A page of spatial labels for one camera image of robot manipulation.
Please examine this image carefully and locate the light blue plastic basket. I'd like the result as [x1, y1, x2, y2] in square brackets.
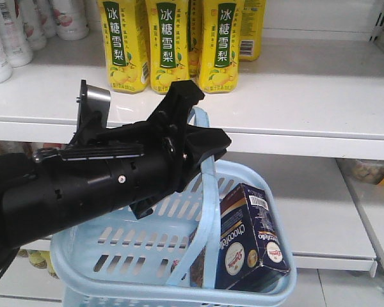
[49, 106, 297, 307]

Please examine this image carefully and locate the yellow pear drink bottle middle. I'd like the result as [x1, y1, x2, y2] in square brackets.
[145, 0, 190, 94]

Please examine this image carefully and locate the dark blue cookie box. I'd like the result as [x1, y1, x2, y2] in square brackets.
[188, 182, 291, 290]

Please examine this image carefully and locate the yellow pear drink bottle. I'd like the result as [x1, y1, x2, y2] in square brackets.
[97, 1, 149, 94]
[197, 1, 244, 93]
[145, 0, 190, 94]

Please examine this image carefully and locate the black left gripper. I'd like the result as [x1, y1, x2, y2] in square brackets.
[29, 80, 232, 230]

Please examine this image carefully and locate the yellow pear drink bottle right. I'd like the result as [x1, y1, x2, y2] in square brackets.
[197, 1, 244, 93]

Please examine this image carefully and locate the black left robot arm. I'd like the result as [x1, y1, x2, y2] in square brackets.
[0, 80, 231, 276]

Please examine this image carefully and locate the yellow pear drink bottle left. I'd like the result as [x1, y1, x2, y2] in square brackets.
[97, 1, 149, 94]

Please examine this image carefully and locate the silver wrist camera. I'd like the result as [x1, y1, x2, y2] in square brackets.
[76, 79, 111, 128]

